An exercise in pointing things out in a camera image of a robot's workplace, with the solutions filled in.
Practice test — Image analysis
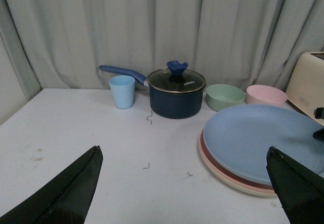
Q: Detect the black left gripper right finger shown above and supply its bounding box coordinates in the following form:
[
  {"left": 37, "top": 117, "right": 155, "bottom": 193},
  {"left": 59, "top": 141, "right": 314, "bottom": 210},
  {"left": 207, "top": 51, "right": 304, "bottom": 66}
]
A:
[{"left": 266, "top": 146, "right": 323, "bottom": 223}]

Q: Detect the grey curtain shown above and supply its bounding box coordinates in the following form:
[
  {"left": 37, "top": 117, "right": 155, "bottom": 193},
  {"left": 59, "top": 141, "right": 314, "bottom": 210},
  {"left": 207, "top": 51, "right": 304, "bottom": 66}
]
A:
[{"left": 1, "top": 0, "right": 323, "bottom": 122}]

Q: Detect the glass pot lid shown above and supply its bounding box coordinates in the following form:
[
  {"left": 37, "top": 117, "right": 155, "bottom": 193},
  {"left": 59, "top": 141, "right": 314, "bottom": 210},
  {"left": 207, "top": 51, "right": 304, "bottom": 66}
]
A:
[{"left": 147, "top": 60, "right": 206, "bottom": 94}]

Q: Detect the light blue cup left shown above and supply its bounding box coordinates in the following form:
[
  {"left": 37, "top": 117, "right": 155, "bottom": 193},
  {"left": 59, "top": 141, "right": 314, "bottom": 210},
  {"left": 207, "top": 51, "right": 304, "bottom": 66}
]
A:
[{"left": 109, "top": 75, "right": 135, "bottom": 109}]

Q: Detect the pink bowl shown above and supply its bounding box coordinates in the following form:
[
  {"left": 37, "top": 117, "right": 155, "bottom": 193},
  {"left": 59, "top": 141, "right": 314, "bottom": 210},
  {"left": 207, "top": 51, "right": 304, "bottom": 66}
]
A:
[{"left": 246, "top": 85, "right": 288, "bottom": 106}]

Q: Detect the green bowl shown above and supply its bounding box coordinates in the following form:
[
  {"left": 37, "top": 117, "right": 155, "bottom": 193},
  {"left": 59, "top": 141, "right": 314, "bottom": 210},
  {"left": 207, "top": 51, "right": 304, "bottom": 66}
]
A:
[{"left": 206, "top": 84, "right": 246, "bottom": 111}]

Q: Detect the dark blue saucepan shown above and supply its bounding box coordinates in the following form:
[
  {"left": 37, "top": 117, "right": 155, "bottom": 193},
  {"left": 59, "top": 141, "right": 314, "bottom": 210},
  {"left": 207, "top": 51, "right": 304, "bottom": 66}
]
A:
[{"left": 99, "top": 65, "right": 204, "bottom": 119}]

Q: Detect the blue plate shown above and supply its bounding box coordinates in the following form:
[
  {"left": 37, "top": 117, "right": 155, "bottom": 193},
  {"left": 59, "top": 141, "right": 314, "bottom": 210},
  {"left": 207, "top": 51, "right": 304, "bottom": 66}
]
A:
[{"left": 203, "top": 104, "right": 323, "bottom": 185}]

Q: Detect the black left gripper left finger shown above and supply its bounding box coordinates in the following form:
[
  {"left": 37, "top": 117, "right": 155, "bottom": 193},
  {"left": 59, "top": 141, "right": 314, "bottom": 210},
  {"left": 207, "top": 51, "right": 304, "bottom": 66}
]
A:
[{"left": 1, "top": 146, "right": 103, "bottom": 223}]

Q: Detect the beige plate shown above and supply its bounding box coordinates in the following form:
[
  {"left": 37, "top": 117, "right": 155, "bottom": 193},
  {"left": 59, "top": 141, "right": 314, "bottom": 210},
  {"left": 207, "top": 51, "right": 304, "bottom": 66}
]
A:
[{"left": 198, "top": 143, "right": 276, "bottom": 198}]

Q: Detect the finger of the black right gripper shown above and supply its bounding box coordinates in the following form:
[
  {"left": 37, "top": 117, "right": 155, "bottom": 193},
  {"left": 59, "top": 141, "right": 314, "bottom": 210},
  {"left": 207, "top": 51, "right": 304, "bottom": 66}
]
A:
[
  {"left": 313, "top": 107, "right": 324, "bottom": 119},
  {"left": 313, "top": 128, "right": 324, "bottom": 141}
]

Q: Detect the pink plate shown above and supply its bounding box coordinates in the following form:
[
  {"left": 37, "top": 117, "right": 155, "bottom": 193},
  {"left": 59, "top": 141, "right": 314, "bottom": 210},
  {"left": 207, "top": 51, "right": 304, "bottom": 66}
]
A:
[{"left": 198, "top": 131, "right": 276, "bottom": 197}]

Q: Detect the cream toaster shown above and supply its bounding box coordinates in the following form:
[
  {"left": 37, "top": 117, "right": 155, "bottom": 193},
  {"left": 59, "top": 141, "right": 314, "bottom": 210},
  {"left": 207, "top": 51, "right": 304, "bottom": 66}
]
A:
[{"left": 286, "top": 52, "right": 323, "bottom": 124}]

